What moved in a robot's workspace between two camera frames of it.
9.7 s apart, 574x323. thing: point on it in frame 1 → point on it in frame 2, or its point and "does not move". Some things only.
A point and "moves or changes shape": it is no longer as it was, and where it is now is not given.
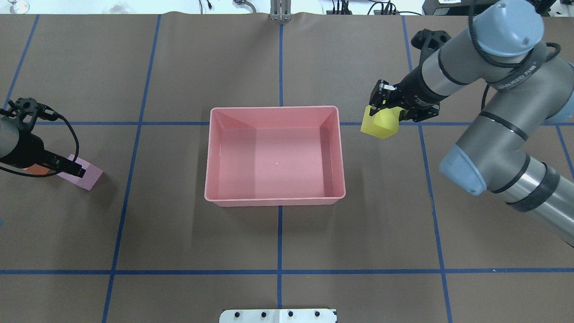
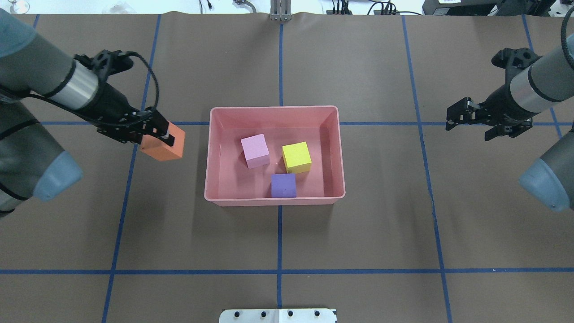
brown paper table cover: (144, 245) does not move
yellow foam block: (382, 124) → (297, 158)
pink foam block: (91, 175) → (256, 151)
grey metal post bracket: (280, 10) does not move
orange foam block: (36, 169) moves or changes shape
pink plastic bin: (274, 156) does not move
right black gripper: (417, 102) → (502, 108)
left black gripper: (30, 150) → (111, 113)
